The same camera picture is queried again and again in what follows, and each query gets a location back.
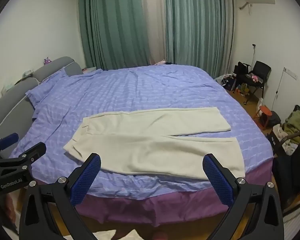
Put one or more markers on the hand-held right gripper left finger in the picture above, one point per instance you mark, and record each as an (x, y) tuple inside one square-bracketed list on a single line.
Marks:
[(86, 177)]

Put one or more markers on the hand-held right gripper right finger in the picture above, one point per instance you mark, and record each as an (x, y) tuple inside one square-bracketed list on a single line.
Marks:
[(217, 180)]

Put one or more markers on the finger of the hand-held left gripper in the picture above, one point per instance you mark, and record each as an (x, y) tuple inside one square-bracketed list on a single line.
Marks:
[(10, 139), (36, 151)]

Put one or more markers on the cream pants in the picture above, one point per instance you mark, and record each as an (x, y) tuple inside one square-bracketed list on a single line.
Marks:
[(152, 145)]

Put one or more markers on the purple bed sheet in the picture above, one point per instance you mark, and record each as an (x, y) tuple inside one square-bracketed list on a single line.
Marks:
[(165, 205)]

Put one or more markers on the white cloth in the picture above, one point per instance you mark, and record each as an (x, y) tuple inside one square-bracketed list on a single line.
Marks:
[(105, 235)]

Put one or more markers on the lavender striped pillow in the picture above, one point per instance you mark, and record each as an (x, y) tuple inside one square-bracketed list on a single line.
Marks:
[(93, 71), (47, 87)]

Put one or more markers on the red stool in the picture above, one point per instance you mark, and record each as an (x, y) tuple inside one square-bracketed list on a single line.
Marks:
[(265, 111)]

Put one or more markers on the white plastic bag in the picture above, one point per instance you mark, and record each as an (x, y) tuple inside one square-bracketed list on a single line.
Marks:
[(259, 105)]

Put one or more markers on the grey padded headboard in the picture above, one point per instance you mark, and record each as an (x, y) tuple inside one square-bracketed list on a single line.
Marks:
[(55, 63)]

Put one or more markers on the pile of clothes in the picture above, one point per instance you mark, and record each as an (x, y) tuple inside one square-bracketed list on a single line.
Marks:
[(293, 122)]

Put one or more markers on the bags on floor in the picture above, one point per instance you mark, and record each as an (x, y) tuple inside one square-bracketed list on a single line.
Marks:
[(226, 81)]

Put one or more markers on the pink plush toy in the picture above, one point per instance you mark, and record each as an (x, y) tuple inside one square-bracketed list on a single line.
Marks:
[(254, 78)]

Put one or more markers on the lavender striped blanket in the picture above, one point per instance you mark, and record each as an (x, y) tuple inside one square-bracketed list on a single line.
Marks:
[(152, 87)]

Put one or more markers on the black chair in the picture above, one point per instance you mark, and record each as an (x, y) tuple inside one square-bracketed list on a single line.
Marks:
[(261, 70)]

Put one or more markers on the green curtain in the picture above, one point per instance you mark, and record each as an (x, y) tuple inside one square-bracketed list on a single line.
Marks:
[(112, 25), (197, 25)]

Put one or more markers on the beige sheer curtain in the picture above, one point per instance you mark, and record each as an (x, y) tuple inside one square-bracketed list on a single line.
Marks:
[(153, 22)]

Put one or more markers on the air conditioner pipe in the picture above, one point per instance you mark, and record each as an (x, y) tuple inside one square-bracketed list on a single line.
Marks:
[(245, 5)]

